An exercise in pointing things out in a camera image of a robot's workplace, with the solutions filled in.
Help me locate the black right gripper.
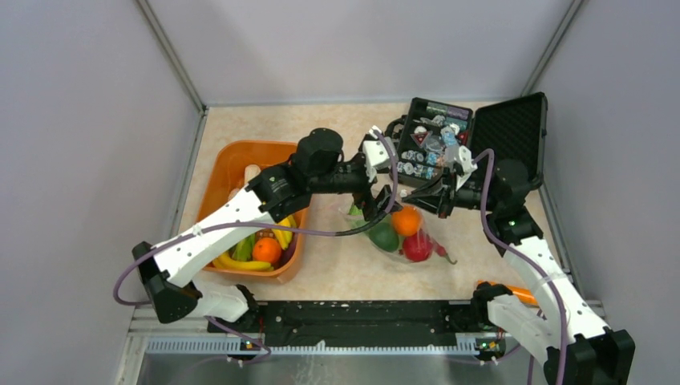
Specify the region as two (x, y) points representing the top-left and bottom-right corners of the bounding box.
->
(402, 166), (500, 220)

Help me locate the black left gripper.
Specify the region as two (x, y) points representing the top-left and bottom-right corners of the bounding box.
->
(310, 155), (403, 220)

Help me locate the orange fruit toy back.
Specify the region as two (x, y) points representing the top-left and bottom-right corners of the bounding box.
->
(391, 206), (423, 237)

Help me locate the orange fruit toy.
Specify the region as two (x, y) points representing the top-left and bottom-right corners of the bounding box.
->
(251, 237), (282, 265)
(391, 206), (423, 237)

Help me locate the green napa cabbage toy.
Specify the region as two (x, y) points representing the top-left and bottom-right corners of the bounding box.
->
(346, 205), (366, 229)

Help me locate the clear zip top bag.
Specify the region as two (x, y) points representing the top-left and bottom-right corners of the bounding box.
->
(345, 205), (458, 271)

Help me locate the red chili pepper toy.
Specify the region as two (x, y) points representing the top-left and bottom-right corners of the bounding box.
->
(432, 243), (457, 265)

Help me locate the red apple toy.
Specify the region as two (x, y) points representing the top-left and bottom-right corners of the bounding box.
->
(400, 231), (434, 262)

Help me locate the green lime toy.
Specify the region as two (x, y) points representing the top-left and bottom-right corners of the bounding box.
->
(368, 222), (399, 253)

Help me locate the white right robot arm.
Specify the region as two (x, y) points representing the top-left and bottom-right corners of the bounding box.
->
(403, 159), (635, 384)

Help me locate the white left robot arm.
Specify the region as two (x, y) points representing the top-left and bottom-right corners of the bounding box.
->
(129, 127), (398, 332)

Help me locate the black poker chip case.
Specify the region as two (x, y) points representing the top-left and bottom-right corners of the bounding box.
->
(386, 92), (548, 189)

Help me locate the yellow banana bunch toy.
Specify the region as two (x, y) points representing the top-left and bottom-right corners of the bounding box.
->
(271, 215), (297, 250)

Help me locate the orange fruit toy front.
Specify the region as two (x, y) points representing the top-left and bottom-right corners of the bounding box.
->
(251, 237), (282, 265)

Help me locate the orange plastic bin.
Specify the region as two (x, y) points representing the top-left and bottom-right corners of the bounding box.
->
(196, 140), (306, 284)

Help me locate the orange carrot toy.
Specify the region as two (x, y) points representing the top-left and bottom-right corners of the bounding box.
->
(476, 280), (538, 306)

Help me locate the yellow banana toy front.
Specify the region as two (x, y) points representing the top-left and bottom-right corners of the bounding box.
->
(212, 254), (273, 272)

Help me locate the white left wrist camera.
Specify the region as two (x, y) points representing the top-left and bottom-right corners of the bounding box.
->
(358, 125), (398, 180)

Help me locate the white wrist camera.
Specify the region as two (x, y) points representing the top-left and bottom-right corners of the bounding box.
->
(358, 125), (398, 180)
(444, 144), (477, 191)

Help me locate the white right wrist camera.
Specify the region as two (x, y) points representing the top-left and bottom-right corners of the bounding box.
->
(444, 144), (477, 191)

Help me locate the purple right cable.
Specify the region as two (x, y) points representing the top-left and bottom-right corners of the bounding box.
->
(472, 148), (569, 385)

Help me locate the purple cable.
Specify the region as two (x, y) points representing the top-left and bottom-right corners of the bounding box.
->
(112, 130), (399, 365)
(472, 148), (569, 385)

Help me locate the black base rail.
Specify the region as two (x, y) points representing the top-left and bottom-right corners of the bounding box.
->
(254, 300), (484, 349)

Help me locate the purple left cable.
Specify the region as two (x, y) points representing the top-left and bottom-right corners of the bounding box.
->
(112, 130), (399, 365)

